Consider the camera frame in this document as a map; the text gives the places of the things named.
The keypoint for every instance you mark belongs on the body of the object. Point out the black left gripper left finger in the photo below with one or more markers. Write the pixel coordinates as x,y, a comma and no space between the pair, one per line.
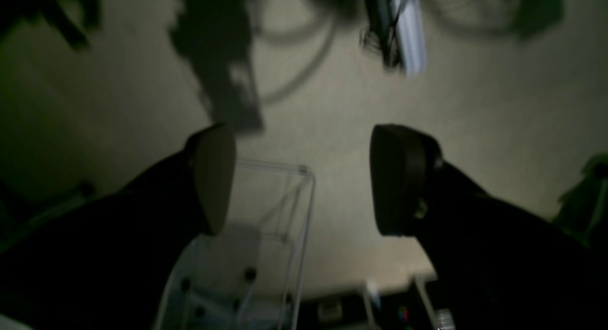
105,265

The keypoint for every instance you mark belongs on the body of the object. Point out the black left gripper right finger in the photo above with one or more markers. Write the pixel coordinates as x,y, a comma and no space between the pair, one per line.
501,267

